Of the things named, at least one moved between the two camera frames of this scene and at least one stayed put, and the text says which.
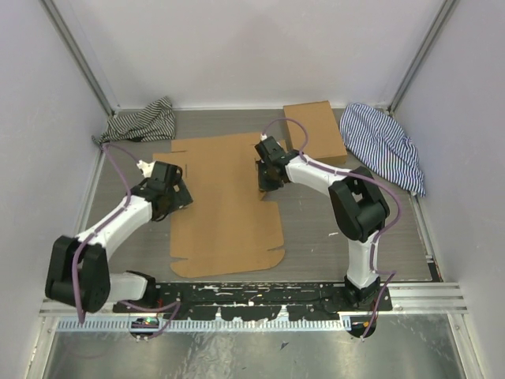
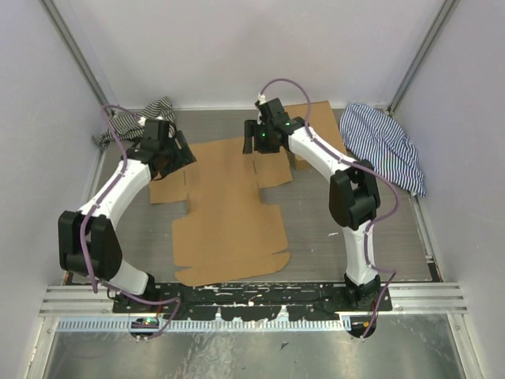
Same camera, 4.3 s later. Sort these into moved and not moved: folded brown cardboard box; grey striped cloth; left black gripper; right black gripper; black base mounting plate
Moved: left black gripper; right black gripper
Not moved: folded brown cardboard box; grey striped cloth; black base mounting plate
